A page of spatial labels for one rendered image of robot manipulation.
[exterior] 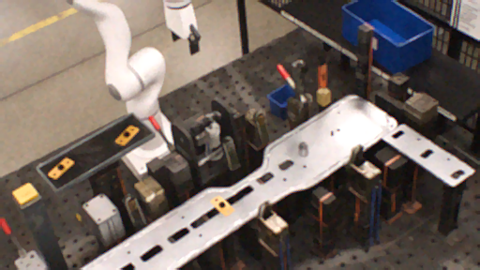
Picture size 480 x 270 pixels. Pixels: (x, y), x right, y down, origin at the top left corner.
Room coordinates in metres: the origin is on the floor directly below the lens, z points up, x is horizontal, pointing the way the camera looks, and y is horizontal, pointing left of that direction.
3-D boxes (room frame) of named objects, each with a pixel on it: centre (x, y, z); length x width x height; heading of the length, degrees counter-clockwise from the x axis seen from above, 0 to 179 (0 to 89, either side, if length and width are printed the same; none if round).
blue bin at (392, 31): (2.06, -0.81, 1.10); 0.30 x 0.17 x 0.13; 22
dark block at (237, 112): (1.78, -0.19, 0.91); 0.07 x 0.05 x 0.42; 27
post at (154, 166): (1.63, 0.09, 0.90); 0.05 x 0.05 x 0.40; 27
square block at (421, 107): (1.71, -0.81, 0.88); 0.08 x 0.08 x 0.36; 27
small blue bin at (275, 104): (2.17, -0.45, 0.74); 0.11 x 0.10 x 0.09; 117
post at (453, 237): (1.43, -0.82, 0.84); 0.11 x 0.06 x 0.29; 27
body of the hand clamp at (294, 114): (1.85, -0.43, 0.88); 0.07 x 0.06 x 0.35; 27
